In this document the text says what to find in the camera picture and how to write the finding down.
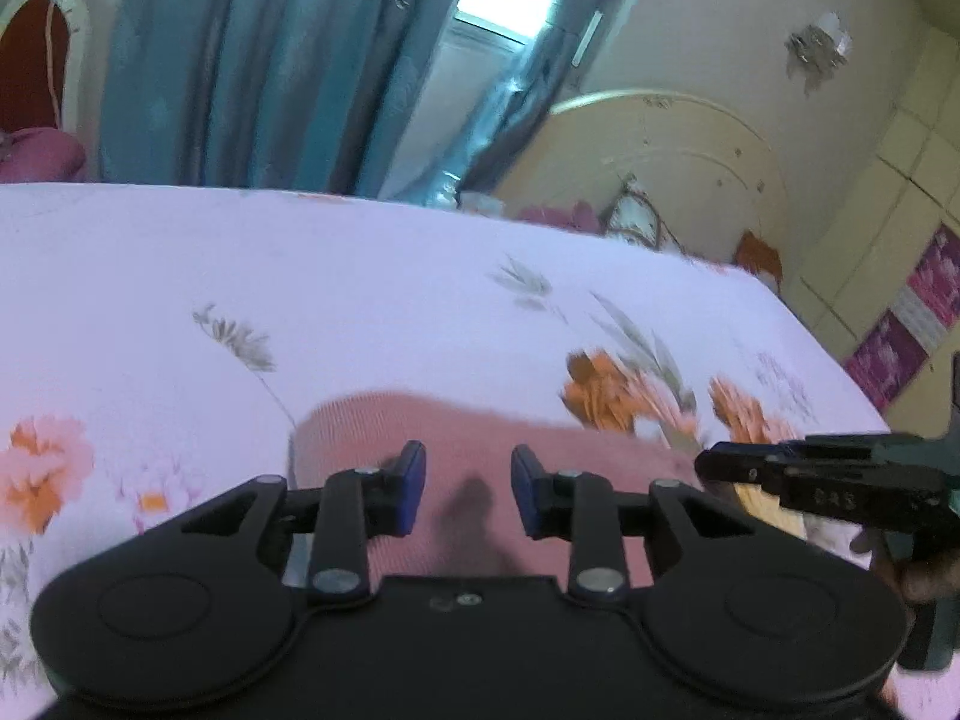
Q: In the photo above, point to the pink knit shirt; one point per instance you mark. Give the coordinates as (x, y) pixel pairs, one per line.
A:
(465, 457)

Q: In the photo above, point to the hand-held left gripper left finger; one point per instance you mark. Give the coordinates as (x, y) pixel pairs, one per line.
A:
(409, 491)

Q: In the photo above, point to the wide blue curtain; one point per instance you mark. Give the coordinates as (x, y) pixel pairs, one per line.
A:
(285, 67)

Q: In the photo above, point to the crystal wall lamp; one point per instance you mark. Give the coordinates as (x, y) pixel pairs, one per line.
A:
(817, 49)

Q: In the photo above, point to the tied blue curtain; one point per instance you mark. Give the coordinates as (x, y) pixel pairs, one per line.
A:
(525, 97)

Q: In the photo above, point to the pink floral sticker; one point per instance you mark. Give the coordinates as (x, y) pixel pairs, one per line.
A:
(937, 277)
(885, 356)

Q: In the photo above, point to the magenta cloth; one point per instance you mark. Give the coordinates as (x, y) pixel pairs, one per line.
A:
(562, 216)

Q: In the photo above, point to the cream arched headboard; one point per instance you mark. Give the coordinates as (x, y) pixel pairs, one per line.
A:
(675, 150)

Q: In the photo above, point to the patterned cushion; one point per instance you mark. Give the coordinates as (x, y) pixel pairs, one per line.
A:
(637, 214)

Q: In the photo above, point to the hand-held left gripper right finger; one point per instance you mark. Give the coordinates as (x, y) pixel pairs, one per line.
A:
(529, 495)

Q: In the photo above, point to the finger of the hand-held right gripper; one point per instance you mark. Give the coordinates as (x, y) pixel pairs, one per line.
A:
(847, 496)
(739, 465)

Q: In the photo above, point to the pink pillow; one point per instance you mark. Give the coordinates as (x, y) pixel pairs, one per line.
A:
(41, 156)

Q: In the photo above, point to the floral white bedsheet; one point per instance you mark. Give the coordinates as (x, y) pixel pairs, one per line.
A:
(300, 300)

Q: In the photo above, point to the orange cloth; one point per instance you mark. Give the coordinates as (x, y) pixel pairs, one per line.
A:
(759, 259)

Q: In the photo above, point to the person's right hand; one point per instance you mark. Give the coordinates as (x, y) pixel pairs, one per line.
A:
(930, 585)

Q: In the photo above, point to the cream wardrobe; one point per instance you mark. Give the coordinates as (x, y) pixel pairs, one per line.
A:
(877, 202)

